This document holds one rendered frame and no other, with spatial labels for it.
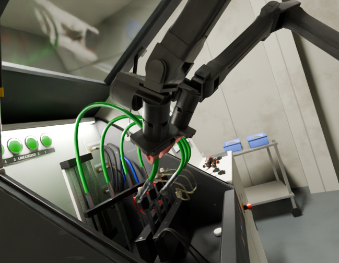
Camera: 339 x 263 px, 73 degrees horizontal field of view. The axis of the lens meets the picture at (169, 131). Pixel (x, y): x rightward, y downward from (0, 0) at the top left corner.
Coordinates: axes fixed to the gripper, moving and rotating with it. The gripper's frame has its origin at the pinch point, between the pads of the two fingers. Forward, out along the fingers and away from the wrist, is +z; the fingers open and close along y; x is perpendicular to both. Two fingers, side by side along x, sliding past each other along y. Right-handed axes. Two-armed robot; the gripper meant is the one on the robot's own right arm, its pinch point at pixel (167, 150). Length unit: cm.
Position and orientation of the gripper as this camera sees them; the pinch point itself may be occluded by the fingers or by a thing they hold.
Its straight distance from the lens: 70.2
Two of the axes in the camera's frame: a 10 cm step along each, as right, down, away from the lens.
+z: -3.4, 8.5, 3.9
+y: -8.0, -4.8, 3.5
